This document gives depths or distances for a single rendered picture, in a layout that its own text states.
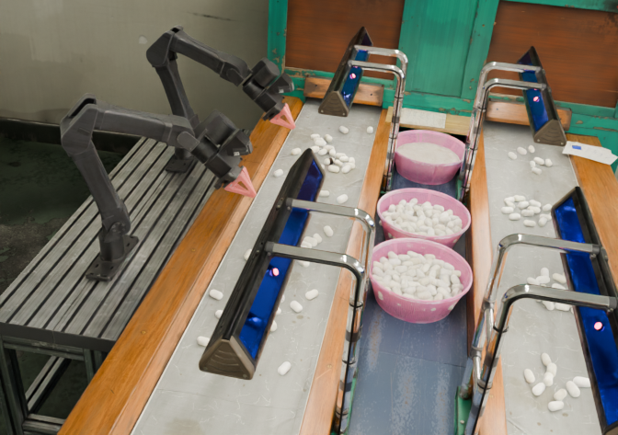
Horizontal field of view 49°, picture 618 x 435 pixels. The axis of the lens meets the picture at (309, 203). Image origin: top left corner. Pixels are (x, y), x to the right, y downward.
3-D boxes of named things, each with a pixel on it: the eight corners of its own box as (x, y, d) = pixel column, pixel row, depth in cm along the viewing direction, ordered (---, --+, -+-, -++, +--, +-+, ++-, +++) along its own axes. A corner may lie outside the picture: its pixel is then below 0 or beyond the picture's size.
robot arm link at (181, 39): (252, 62, 211) (165, 18, 212) (242, 70, 204) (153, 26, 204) (239, 94, 218) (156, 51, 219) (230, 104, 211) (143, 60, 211)
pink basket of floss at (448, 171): (419, 196, 218) (424, 170, 213) (371, 162, 237) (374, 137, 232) (479, 179, 230) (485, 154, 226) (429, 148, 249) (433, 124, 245)
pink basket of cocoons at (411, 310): (355, 321, 163) (360, 291, 158) (368, 259, 185) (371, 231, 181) (466, 340, 159) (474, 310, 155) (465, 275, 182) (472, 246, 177)
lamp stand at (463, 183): (455, 215, 209) (483, 79, 186) (455, 185, 226) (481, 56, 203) (517, 224, 206) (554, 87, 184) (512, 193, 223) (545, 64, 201)
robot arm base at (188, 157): (201, 127, 235) (182, 125, 236) (184, 152, 218) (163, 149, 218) (202, 147, 239) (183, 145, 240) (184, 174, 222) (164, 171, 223)
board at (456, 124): (384, 124, 243) (384, 121, 243) (388, 108, 256) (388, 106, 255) (476, 136, 239) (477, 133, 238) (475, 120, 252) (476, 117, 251)
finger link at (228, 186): (267, 180, 179) (241, 156, 176) (260, 193, 173) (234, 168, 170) (251, 194, 182) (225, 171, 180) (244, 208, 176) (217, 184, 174)
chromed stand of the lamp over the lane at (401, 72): (328, 196, 214) (341, 61, 191) (337, 167, 231) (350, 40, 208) (387, 205, 212) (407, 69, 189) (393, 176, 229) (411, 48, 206)
